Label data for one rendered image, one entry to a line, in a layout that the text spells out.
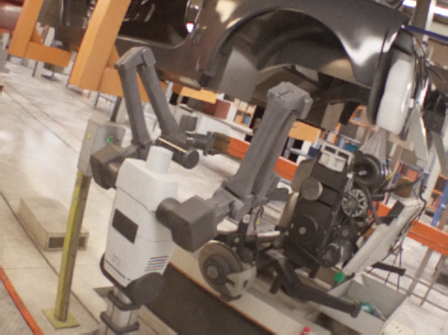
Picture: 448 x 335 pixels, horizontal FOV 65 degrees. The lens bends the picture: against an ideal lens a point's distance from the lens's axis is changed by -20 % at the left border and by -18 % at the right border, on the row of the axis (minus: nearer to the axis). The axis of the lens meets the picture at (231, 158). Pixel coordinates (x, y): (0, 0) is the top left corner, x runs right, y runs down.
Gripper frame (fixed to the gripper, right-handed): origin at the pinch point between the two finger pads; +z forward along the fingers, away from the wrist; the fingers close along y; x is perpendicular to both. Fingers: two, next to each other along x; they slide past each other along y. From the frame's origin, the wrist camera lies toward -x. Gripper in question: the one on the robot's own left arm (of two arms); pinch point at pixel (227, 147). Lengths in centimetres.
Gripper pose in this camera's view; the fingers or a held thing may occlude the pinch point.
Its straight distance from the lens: 175.7
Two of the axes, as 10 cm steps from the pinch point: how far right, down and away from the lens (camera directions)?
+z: 9.6, 1.9, 2.1
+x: 1.9, 1.0, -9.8
